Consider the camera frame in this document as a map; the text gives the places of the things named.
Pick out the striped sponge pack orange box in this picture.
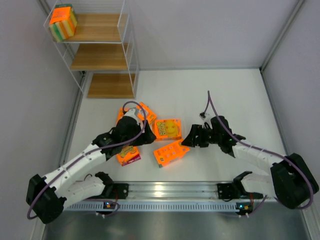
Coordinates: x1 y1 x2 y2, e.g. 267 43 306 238
48 3 78 43

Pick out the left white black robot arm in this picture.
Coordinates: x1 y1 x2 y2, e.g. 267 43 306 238
26 115 156 224

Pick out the aluminium mounting rail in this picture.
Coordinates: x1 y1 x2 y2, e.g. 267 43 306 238
62 181 276 200

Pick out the yellow smiley sponge orange box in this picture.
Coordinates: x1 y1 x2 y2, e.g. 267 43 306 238
153 118 182 141

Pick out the pink sponge orange box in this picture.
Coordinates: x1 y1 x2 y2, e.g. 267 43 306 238
116 146 141 167

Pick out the orange box with barcode label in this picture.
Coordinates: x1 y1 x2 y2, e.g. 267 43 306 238
137 102 158 126

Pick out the slim orange sponge box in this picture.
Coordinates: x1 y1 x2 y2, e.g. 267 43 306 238
116 107 129 124

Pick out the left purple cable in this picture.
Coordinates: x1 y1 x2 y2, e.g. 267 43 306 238
26 100 148 220

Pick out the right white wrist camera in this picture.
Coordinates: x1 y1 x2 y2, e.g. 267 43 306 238
199 112 211 122

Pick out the white wire wooden shelf unit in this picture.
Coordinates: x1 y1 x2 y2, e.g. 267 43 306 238
43 0 140 99

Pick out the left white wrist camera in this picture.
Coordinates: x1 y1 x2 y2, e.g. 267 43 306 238
123 108 139 121

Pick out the grey slotted cable duct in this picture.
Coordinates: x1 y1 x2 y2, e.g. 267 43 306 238
67 201 252 213

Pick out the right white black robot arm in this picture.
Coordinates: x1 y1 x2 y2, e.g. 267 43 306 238
181 114 320 209

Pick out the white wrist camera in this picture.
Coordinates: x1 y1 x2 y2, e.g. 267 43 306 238
123 108 139 121
199 112 211 122

